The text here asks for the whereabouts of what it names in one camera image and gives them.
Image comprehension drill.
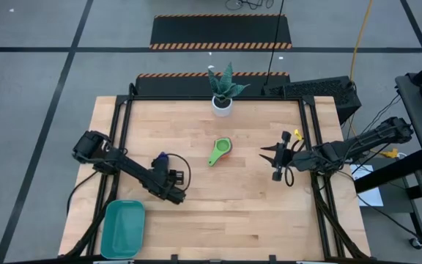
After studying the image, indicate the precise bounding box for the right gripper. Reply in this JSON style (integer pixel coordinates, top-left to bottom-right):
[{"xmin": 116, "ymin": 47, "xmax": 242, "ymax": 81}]
[{"xmin": 259, "ymin": 131, "xmax": 296, "ymax": 183}]

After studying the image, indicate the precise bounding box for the white paper sheet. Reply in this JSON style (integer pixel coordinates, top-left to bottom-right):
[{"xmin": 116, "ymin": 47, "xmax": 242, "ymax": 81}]
[{"xmin": 349, "ymin": 164, "xmax": 385, "ymax": 208}]

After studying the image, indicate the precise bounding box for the black hazard-striped cable ramp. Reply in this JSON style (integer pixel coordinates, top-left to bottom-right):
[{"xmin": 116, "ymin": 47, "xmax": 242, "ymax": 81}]
[
  {"xmin": 134, "ymin": 72, "xmax": 292, "ymax": 97},
  {"xmin": 149, "ymin": 13, "xmax": 293, "ymax": 51}
]

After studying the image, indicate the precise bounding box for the yellow power plug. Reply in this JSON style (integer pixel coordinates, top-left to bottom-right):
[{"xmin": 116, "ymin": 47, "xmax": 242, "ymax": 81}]
[{"xmin": 374, "ymin": 148, "xmax": 399, "ymax": 160}]

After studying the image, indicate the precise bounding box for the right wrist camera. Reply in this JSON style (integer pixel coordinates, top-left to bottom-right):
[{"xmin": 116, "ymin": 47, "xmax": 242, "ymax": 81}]
[{"xmin": 293, "ymin": 150, "xmax": 320, "ymax": 172}]

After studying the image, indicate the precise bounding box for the black metal table frame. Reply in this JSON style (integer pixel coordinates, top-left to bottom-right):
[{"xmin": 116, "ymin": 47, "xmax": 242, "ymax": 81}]
[{"xmin": 60, "ymin": 93, "xmax": 371, "ymax": 264}]

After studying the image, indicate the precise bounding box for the black cable coil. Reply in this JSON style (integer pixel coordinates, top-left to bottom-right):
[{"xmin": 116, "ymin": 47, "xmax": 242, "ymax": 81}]
[{"xmin": 224, "ymin": 0, "xmax": 275, "ymax": 11}]

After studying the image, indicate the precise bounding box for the black hanging cable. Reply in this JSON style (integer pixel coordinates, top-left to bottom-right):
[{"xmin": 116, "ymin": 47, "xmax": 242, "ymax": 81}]
[{"xmin": 264, "ymin": 0, "xmax": 285, "ymax": 86}]

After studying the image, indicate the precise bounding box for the yellow extension cable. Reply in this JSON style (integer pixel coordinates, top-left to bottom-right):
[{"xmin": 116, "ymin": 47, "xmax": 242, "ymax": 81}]
[{"xmin": 347, "ymin": 0, "xmax": 375, "ymax": 139}]

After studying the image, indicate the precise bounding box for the green measuring cup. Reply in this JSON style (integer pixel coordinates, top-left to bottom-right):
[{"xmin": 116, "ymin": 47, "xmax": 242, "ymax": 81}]
[{"xmin": 207, "ymin": 137, "xmax": 233, "ymax": 168}]

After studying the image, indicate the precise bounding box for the teal plastic basket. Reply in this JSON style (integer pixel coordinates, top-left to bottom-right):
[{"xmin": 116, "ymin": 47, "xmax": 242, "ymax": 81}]
[{"xmin": 100, "ymin": 199, "xmax": 147, "ymax": 260}]

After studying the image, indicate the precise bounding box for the snake plant in white pot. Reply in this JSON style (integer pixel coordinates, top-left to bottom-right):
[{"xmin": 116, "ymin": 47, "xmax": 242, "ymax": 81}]
[{"xmin": 207, "ymin": 61, "xmax": 251, "ymax": 117}]

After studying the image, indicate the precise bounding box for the black arm base cable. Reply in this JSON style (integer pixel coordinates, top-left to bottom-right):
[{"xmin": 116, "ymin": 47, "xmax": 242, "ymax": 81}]
[{"xmin": 66, "ymin": 171, "xmax": 100, "ymax": 217}]

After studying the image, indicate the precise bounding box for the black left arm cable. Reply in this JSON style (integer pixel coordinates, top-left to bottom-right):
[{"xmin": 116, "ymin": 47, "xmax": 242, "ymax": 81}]
[{"xmin": 165, "ymin": 153, "xmax": 193, "ymax": 194}]

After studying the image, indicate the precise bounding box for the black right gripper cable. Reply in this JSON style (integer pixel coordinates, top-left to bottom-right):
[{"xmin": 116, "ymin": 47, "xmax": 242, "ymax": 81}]
[{"xmin": 283, "ymin": 139, "xmax": 296, "ymax": 188}]

